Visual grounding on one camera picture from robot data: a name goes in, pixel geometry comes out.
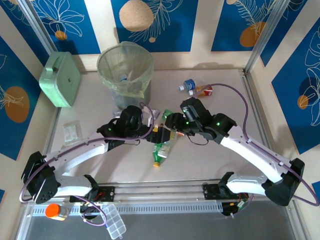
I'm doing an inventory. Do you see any orange cap jar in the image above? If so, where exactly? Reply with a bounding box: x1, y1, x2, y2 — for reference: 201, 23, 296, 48
44, 202, 70, 222

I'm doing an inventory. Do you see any small blue label bottle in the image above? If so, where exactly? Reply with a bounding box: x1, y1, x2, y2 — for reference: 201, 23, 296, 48
178, 78, 197, 92

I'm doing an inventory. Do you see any aluminium table side rail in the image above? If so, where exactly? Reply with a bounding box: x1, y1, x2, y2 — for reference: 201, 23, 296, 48
238, 68, 310, 240

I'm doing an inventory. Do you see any green plastic bin liner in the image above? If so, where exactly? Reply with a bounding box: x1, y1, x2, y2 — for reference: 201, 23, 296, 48
96, 41, 155, 99

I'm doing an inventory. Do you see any small wired circuit board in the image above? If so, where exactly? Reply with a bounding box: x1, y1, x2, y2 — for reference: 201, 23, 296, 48
79, 199, 102, 216
221, 198, 252, 219

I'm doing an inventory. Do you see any orange red label bottle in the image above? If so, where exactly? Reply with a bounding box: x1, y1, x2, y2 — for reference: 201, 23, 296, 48
188, 84, 214, 98

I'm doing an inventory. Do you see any wire mesh waste bin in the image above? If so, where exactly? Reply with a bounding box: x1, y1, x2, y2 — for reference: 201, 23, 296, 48
96, 41, 155, 111

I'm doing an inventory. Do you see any clear bottle white cap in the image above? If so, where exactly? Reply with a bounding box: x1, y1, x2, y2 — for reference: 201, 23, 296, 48
156, 138, 179, 159

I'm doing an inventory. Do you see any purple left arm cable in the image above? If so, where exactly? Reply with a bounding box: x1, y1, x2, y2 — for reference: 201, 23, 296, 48
19, 101, 155, 227

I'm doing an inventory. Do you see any aluminium frame post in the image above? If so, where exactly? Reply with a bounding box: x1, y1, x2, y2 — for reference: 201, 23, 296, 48
17, 0, 59, 55
244, 0, 295, 73

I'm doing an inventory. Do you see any mint green carry case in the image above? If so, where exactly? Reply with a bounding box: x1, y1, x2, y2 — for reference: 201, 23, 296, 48
38, 51, 82, 108

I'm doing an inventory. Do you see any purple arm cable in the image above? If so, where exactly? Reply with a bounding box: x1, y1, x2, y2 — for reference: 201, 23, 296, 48
19, 101, 155, 227
192, 83, 318, 217

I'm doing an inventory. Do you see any green bottle green label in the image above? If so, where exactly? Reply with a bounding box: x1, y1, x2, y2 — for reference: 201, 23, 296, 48
162, 109, 175, 121

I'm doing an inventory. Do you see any clear plastic organizer box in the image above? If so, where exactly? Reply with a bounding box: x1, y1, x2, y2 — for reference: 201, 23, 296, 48
99, 202, 127, 240

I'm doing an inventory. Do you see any clear bottle blue cap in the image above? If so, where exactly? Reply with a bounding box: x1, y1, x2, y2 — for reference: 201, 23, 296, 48
119, 69, 137, 83

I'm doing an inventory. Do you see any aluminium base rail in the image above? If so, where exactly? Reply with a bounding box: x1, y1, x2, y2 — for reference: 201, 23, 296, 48
23, 177, 266, 204

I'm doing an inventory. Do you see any clear plastic blister tray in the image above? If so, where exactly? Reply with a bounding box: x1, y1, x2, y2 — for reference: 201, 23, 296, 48
62, 120, 83, 145

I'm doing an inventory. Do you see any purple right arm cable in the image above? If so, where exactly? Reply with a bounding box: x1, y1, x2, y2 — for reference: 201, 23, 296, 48
192, 83, 318, 217

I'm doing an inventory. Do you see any grey slotted cable duct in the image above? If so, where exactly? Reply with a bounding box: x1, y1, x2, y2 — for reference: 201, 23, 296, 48
32, 202, 224, 216

